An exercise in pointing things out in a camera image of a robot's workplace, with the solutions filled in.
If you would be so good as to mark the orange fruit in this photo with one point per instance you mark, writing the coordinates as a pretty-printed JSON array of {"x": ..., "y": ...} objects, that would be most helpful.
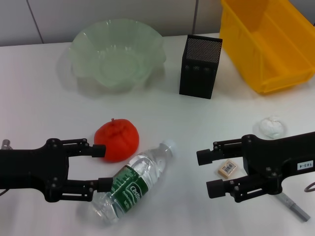
[{"x": 120, "y": 142}]

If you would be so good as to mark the black mesh pen holder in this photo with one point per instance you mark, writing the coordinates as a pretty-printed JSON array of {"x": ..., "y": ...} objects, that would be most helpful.
[{"x": 200, "y": 66}]

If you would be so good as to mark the yellow plastic bin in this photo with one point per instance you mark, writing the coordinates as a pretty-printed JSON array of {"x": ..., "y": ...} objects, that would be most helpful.
[{"x": 265, "y": 44}]

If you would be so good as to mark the pale green glass fruit plate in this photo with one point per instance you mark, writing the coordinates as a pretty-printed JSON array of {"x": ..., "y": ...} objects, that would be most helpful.
[{"x": 115, "y": 56}]

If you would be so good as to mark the grey pen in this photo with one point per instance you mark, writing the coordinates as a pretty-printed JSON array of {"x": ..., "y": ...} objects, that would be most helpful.
[{"x": 295, "y": 209}]

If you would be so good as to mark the white paper ball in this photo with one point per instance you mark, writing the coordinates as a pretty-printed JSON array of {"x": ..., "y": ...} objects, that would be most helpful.
[{"x": 270, "y": 126}]

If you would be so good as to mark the beige eraser with barcode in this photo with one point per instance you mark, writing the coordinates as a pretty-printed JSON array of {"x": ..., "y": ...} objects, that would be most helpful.
[{"x": 227, "y": 168}]

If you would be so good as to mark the clear water bottle green label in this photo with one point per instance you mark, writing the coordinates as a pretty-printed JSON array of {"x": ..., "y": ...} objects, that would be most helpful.
[{"x": 137, "y": 177}]

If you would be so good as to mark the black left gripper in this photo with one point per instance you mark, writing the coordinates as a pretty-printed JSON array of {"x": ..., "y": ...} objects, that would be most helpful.
[{"x": 29, "y": 169}]

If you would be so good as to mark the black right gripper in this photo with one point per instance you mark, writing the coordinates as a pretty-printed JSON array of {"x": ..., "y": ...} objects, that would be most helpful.
[{"x": 278, "y": 157}]

